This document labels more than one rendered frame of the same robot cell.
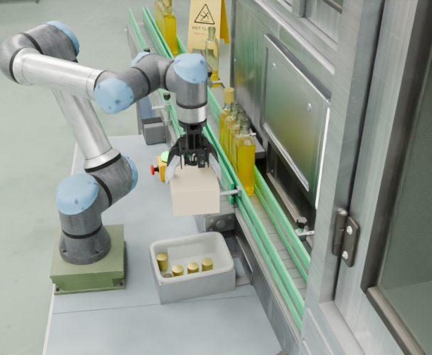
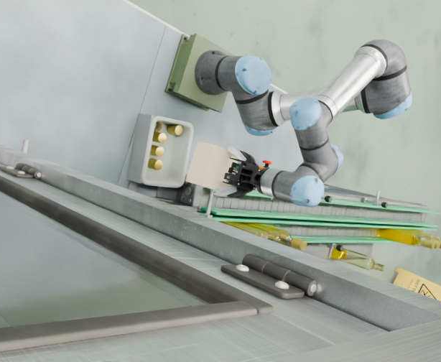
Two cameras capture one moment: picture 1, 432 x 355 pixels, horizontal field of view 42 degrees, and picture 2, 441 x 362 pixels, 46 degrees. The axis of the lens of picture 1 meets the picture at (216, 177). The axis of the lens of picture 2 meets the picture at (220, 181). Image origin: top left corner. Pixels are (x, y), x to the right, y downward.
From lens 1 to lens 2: 33 cm
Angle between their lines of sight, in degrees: 13
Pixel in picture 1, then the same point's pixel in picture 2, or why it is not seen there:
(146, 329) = (121, 91)
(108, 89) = (309, 108)
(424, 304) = not seen: outside the picture
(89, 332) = (136, 47)
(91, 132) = not seen: hidden behind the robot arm
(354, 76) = (110, 194)
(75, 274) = (189, 54)
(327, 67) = not seen: hidden behind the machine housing
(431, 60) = (52, 220)
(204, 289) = (136, 152)
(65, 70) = (347, 85)
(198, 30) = (414, 284)
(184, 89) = (290, 178)
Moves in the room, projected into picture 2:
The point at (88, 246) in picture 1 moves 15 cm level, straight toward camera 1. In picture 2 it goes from (207, 71) to (172, 61)
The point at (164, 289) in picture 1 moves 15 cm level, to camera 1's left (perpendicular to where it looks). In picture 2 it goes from (147, 119) to (165, 77)
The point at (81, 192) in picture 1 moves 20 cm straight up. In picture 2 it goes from (251, 77) to (302, 80)
